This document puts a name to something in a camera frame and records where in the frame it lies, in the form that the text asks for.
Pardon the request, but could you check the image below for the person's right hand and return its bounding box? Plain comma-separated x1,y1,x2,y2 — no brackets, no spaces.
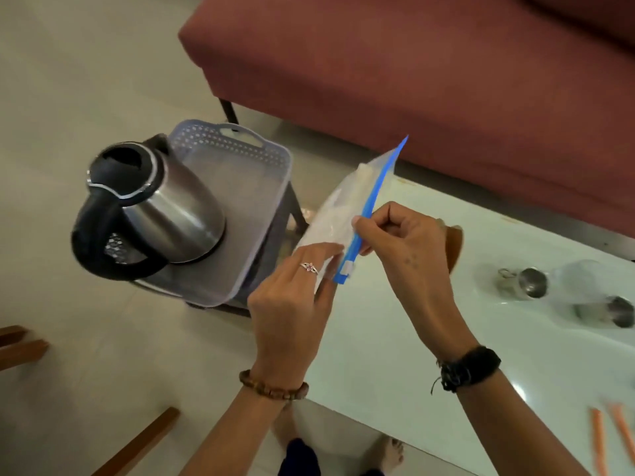
352,201,480,362

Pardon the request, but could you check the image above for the person's left hand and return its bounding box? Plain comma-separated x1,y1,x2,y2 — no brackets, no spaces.
247,242,345,387

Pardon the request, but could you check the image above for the clear zip bag blue seal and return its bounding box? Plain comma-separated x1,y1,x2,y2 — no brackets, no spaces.
293,135,410,294

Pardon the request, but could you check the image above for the person's left forearm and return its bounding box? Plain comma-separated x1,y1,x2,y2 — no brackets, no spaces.
180,385,309,476

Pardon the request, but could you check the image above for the person's right forearm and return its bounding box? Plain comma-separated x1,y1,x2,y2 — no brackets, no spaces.
445,364,592,476

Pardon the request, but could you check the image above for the dark stool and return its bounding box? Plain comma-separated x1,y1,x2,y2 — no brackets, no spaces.
186,183,311,319

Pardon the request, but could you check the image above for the brown wooden bowl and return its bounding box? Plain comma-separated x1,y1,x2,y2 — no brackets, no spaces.
437,220,465,274

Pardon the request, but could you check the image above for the grey perforated plastic basket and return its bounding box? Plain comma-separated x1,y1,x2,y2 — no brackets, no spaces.
133,120,294,309

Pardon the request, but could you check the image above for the red fabric sofa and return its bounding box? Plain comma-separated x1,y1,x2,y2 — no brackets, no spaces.
178,0,635,239

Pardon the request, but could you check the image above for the black wristband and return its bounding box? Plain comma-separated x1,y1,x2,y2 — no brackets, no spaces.
430,345,502,396

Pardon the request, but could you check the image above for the small steel cup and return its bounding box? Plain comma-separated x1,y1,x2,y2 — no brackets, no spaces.
497,266,549,299

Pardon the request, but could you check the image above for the person's dark trouser leg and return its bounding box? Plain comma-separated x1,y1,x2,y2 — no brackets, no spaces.
277,438,324,476

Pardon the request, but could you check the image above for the person's right foot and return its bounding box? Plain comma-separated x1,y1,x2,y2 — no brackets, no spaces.
363,435,405,475

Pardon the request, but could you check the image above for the stainless steel electric kettle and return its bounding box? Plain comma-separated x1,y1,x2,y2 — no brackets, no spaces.
70,134,227,282

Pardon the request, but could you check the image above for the clear glass jar steel lid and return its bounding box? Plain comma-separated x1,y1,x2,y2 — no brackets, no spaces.
555,259,635,329

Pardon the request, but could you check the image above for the orange stick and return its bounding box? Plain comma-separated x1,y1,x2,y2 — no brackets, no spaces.
609,403,635,464
590,407,609,476

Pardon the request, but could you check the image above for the brown bead bracelet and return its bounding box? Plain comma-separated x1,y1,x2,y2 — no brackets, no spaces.
238,369,310,402

